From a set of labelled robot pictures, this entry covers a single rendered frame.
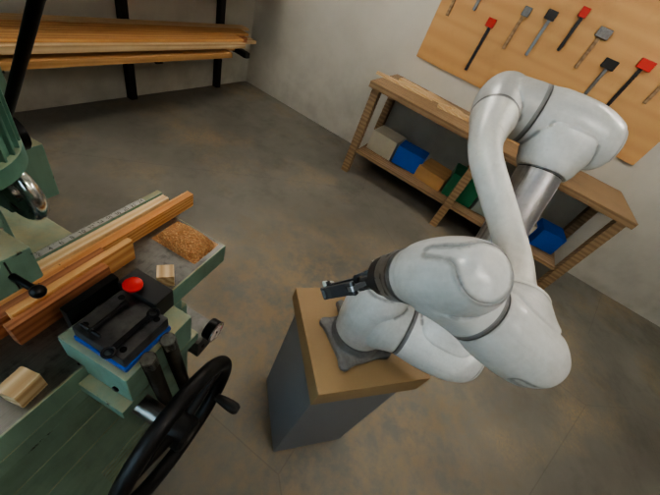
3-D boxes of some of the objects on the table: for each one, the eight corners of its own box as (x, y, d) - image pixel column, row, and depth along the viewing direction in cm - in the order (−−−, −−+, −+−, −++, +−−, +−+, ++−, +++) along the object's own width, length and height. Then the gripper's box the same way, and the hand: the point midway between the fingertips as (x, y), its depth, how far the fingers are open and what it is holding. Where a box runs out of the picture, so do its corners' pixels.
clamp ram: (107, 358, 53) (96, 333, 47) (73, 336, 53) (58, 307, 47) (150, 320, 59) (145, 294, 53) (119, 301, 60) (111, 272, 54)
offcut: (24, 408, 46) (14, 399, 43) (4, 399, 46) (-7, 389, 43) (48, 384, 48) (40, 373, 46) (29, 375, 48) (21, 364, 46)
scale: (-207, 387, 36) (-208, 386, 36) (-215, 381, 36) (-216, 381, 36) (145, 200, 73) (145, 200, 73) (140, 197, 73) (140, 197, 73)
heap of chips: (194, 264, 72) (194, 256, 70) (150, 238, 73) (149, 230, 71) (218, 245, 78) (219, 237, 76) (178, 221, 79) (178, 212, 77)
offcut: (157, 274, 67) (156, 264, 65) (174, 273, 69) (174, 264, 66) (157, 287, 65) (155, 277, 63) (174, 286, 67) (174, 276, 64)
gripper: (442, 233, 58) (387, 245, 78) (324, 282, 50) (297, 281, 70) (456, 270, 58) (398, 272, 78) (340, 325, 50) (308, 311, 70)
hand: (352, 276), depth 73 cm, fingers open, 13 cm apart
